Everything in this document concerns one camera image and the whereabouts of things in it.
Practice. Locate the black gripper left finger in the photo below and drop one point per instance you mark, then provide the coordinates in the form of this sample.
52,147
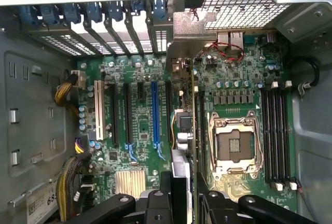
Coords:
153,208

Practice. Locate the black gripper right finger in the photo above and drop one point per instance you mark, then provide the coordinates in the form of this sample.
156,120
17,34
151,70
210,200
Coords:
218,208

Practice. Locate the silver chipset heatsink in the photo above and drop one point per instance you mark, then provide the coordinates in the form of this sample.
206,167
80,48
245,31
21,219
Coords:
129,182

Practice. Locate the CPU socket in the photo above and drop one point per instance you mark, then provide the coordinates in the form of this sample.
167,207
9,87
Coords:
234,143

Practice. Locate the black RAM slot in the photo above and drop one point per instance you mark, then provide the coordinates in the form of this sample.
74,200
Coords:
280,136
273,136
265,136
287,136

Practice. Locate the green Dell motherboard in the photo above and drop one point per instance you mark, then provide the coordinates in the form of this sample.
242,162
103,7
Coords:
145,120

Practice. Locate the blue expansion slot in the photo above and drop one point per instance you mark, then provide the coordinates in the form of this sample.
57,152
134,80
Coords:
155,110

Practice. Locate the white expansion slot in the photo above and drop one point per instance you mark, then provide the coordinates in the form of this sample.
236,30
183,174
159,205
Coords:
99,110

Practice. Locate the short black expansion slot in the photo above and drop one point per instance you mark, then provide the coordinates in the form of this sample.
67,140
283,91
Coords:
140,90

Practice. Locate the open grey PC case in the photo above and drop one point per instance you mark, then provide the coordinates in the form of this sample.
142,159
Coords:
39,91

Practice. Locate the blue slot clip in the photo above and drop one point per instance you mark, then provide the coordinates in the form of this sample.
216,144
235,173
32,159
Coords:
159,8
137,6
71,12
114,10
94,11
27,14
50,14

